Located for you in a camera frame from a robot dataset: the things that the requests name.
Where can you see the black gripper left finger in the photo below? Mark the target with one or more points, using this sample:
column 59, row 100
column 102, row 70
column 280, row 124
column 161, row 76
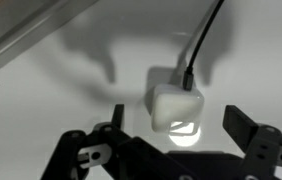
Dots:
column 81, row 156

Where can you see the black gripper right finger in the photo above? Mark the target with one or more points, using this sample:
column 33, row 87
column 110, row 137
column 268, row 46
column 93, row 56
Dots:
column 267, row 153

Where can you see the white charger adapter block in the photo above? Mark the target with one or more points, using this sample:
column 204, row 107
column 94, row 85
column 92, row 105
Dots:
column 176, row 106

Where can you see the white whiteboard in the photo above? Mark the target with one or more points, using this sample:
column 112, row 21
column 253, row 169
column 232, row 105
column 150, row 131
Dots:
column 47, row 106

